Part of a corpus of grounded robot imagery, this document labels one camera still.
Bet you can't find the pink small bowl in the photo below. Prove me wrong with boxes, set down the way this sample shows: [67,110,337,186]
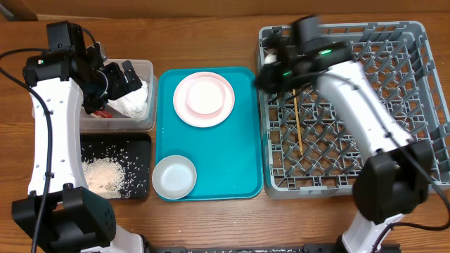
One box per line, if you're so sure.
[186,77,226,115]

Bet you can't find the clear plastic bin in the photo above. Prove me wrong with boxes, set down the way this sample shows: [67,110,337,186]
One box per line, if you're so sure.
[32,58,158,134]

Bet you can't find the grey dishwasher rack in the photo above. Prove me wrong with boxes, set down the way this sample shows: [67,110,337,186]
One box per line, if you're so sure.
[259,21,449,199]

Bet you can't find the pink plate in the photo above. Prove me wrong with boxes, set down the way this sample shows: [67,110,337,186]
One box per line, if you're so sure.
[173,72,235,128]

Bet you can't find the pile of rice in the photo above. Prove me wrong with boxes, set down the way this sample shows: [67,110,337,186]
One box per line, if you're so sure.
[81,145,148,200]

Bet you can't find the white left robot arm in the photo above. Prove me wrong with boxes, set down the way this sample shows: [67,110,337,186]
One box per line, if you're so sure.
[11,21,152,252]

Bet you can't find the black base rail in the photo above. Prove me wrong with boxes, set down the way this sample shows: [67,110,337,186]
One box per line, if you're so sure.
[154,242,401,253]

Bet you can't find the red wrapper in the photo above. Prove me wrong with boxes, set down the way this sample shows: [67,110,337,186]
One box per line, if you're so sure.
[90,110,113,119]

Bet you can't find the black tray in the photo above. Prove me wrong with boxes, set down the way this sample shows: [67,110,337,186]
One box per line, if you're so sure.
[81,133,151,192]

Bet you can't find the teal plastic tray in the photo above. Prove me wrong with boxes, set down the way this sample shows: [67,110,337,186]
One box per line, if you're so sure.
[155,67,263,201]

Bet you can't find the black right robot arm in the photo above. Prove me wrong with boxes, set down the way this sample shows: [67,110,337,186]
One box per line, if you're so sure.
[255,15,449,252]

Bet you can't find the grey small bowl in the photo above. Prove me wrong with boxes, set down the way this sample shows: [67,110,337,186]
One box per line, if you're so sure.
[152,155,197,200]

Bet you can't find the white paper cup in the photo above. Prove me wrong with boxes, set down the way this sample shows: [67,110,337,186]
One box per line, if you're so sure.
[264,53,277,64]

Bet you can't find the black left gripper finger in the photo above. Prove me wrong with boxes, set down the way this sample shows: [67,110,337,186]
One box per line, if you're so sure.
[122,60,139,83]
[105,79,142,100]

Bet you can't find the white napkin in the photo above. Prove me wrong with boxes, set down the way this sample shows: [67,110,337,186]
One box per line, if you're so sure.
[108,80,148,118]

